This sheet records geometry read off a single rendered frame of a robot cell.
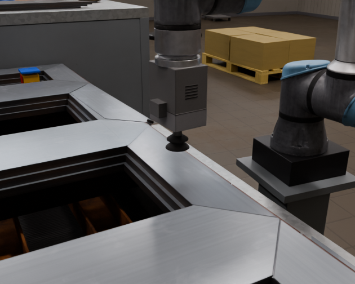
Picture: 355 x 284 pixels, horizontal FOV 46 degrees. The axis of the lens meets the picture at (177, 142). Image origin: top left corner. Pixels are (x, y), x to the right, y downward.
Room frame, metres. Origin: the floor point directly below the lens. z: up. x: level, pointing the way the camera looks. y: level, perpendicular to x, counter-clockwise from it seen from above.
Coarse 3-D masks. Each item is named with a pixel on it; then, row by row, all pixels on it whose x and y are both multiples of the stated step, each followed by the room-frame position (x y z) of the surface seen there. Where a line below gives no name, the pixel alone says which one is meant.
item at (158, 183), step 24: (48, 96) 1.15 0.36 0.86; (72, 96) 1.14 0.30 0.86; (0, 120) 1.07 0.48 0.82; (120, 120) 0.94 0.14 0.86; (24, 168) 0.69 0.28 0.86; (48, 168) 0.71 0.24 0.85; (72, 168) 0.72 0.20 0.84; (96, 168) 0.74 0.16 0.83; (120, 168) 0.76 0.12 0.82; (144, 168) 0.71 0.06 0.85; (0, 192) 0.65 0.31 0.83; (24, 192) 0.67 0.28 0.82; (168, 192) 0.62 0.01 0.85
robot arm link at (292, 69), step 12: (312, 60) 1.07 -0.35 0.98; (324, 60) 1.05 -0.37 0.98; (288, 72) 1.02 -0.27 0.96; (300, 72) 1.00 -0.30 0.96; (312, 72) 0.99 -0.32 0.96; (324, 72) 0.98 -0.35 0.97; (288, 84) 1.02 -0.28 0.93; (300, 84) 0.99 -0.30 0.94; (312, 84) 0.97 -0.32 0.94; (288, 96) 1.02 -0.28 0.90; (300, 96) 0.99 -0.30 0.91; (288, 108) 1.02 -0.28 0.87; (300, 108) 1.00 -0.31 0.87
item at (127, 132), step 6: (102, 120) 0.94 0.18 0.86; (108, 126) 0.90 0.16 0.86; (114, 126) 0.90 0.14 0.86; (120, 126) 0.90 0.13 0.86; (126, 126) 0.90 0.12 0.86; (132, 126) 0.90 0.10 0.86; (114, 132) 0.86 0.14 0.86; (120, 132) 0.86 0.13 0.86; (126, 132) 0.86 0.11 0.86; (132, 132) 0.86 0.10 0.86; (138, 132) 0.86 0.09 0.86; (120, 138) 0.82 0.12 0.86; (126, 138) 0.82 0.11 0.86; (132, 138) 0.82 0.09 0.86
